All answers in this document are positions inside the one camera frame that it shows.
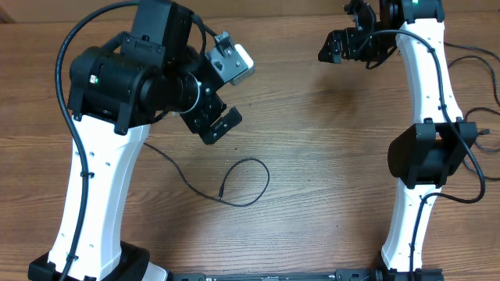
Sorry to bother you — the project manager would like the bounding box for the thin black cable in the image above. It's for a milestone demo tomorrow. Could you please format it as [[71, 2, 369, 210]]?
[[142, 141, 271, 208]]

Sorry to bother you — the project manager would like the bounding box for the black cable bundle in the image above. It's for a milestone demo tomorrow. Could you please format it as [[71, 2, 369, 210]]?
[[443, 41, 500, 108]]

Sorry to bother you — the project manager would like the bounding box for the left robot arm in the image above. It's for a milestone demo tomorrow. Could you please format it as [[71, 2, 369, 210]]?
[[28, 1, 255, 280]]

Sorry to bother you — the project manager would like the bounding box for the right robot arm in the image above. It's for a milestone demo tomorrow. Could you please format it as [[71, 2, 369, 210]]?
[[318, 1, 478, 280]]

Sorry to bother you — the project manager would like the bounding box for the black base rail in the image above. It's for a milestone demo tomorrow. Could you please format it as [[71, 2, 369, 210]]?
[[166, 269, 384, 281]]

